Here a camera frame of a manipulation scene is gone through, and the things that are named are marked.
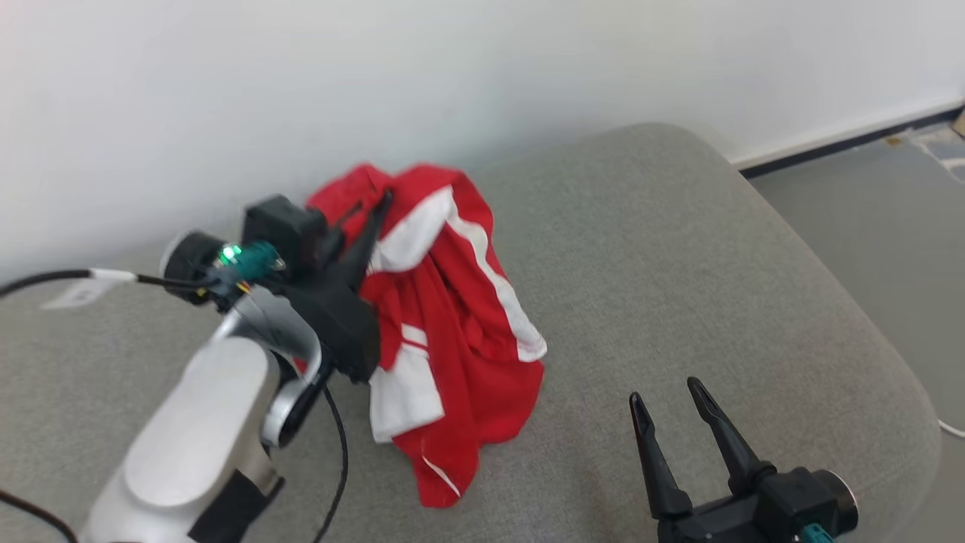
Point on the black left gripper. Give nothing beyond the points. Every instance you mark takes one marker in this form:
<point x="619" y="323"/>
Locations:
<point x="343" y="324"/>

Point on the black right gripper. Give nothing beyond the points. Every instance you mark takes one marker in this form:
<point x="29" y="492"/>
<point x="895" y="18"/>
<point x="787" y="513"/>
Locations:
<point x="709" y="524"/>

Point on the red shorts with white stripes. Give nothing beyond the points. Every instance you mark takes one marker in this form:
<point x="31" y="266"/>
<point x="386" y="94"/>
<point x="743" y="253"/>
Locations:
<point x="467" y="332"/>

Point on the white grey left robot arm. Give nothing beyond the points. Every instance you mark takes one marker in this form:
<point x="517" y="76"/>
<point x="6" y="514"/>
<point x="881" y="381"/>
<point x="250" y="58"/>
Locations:
<point x="188" y="422"/>

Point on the grey fabric sofa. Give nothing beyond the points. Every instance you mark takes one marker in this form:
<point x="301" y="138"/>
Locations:
<point x="678" y="286"/>

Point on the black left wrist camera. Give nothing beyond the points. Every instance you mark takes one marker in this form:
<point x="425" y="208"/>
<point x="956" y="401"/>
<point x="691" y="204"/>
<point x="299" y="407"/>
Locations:
<point x="283" y="230"/>

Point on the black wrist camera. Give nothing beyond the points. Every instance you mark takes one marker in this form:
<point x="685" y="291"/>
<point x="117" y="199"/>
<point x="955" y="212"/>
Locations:
<point x="790" y="498"/>
<point x="283" y="230"/>

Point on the teal left camera connector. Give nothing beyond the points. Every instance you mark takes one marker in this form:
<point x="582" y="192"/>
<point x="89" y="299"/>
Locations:
<point x="256" y="258"/>

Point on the teal camera connector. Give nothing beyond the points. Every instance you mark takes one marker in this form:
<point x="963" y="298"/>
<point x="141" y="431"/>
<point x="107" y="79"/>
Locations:
<point x="818" y="534"/>
<point x="256" y="258"/>

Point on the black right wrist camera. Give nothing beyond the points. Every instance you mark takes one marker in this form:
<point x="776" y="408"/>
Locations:
<point x="790" y="498"/>

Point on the teal right camera connector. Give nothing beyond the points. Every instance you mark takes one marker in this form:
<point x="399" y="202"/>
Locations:
<point x="818" y="534"/>

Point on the black wall baseboard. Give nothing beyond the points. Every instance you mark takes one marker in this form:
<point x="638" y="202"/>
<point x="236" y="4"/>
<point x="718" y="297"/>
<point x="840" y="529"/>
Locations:
<point x="844" y="147"/>

